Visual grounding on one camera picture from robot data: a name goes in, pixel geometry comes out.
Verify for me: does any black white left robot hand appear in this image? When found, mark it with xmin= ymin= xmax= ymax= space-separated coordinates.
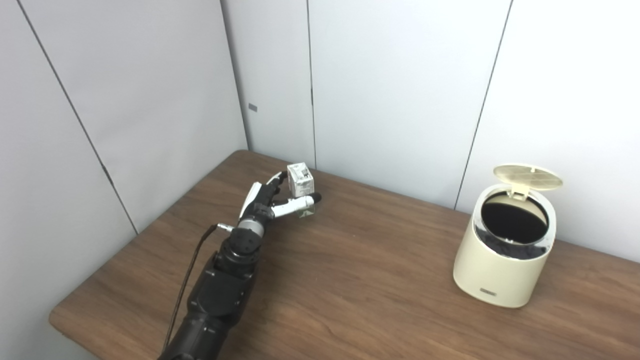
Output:
xmin=239 ymin=171 xmax=322 ymax=227

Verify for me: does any white green milk carton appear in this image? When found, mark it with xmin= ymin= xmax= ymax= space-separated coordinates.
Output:
xmin=287 ymin=162 xmax=316 ymax=219

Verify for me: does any cream-colored bin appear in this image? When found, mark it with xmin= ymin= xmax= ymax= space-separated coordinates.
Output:
xmin=453 ymin=164 xmax=564 ymax=308

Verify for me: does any round cream bin lid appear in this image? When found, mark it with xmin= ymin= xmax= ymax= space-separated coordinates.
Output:
xmin=493 ymin=164 xmax=564 ymax=201

